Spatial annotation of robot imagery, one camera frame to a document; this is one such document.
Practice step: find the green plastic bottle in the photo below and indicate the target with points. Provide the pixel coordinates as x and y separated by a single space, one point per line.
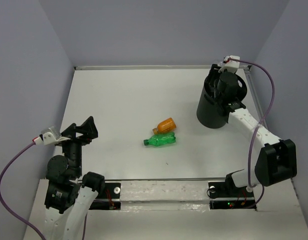
161 139

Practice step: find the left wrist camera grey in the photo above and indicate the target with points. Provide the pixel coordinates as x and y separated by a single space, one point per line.
49 136

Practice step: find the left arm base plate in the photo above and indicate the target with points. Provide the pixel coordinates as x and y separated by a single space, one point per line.
109 199

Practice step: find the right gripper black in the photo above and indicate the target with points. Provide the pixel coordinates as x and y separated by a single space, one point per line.
213 74

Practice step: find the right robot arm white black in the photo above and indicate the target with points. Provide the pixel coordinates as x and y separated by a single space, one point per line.
271 159

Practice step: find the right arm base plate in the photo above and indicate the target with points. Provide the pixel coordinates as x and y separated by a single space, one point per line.
223 199

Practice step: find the black plastic bin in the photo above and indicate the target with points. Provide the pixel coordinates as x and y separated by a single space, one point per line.
207 111

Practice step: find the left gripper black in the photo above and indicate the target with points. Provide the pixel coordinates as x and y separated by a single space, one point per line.
88 127

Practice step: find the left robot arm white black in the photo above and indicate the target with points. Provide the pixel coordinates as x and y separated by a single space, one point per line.
70 193

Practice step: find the aluminium table edge rail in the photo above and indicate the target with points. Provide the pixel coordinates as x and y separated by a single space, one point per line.
140 67

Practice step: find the white foam front board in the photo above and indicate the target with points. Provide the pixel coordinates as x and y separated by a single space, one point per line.
164 195

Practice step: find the orange plastic bottle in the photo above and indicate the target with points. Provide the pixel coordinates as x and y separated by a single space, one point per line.
165 126

